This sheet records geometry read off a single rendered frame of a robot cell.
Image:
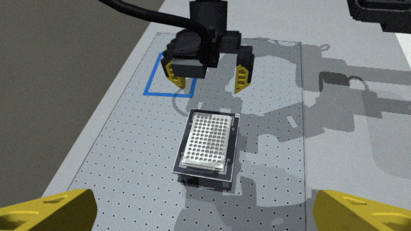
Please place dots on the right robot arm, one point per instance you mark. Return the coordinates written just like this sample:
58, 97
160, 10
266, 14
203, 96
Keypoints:
188, 55

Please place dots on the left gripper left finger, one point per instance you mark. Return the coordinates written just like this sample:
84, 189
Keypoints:
74, 210

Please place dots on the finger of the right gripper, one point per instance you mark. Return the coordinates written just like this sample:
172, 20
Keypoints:
178, 81
241, 79

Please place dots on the blue rectangular tape outline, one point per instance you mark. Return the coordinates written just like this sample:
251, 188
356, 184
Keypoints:
146, 93

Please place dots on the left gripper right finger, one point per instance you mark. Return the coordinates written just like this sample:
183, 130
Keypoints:
337, 211

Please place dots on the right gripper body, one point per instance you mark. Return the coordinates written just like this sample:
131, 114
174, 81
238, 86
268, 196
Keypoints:
214, 14

